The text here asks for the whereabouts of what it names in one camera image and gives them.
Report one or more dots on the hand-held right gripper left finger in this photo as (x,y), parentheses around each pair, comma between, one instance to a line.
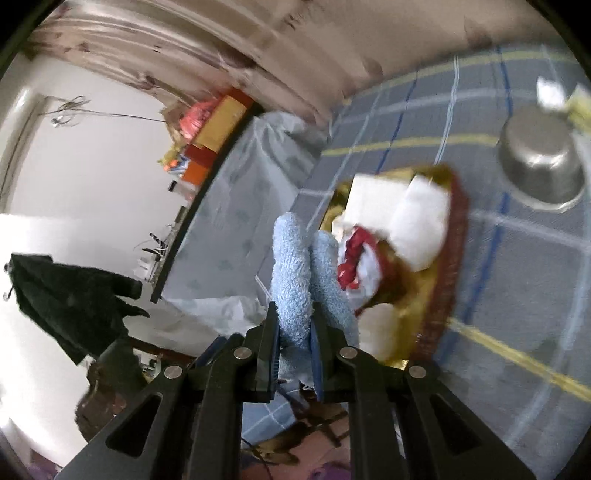
(268,350)

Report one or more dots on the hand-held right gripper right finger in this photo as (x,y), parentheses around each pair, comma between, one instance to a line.
(318,364)

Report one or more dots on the cream scrunchie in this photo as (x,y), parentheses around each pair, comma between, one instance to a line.
(383,332)

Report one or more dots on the light blue towel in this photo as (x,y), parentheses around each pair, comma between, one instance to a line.
(291,277)

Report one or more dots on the red ruffled cloth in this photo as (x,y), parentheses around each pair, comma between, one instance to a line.
(355,249)

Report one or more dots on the red tin box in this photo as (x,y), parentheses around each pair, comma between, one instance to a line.
(448,277)

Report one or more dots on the white sock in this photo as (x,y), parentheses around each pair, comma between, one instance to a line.
(374,198)

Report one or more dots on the white square cloth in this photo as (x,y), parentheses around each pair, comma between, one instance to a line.
(420,221)

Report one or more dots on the small white cloth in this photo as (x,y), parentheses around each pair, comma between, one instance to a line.
(550,94)

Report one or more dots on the white cloth with yellow trim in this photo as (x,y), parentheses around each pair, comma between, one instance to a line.
(579,106)

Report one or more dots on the translucent plastic table cover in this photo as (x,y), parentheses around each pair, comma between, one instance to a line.
(231,230)

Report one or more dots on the orange box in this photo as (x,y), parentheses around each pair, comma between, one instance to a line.
(194,171)

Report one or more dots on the dark hanging jacket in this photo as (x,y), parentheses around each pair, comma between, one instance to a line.
(69,300)

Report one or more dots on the yellow green plush toy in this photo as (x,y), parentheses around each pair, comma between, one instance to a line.
(171,157)

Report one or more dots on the red cardboard box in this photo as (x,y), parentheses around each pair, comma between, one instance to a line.
(221,120)

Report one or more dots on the red plastic bag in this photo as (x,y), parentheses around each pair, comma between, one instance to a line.
(196,121)

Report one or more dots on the steel bowl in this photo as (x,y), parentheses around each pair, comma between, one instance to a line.
(540,152)

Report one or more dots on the beige leaf print curtain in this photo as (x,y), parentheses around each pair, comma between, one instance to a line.
(184,37)

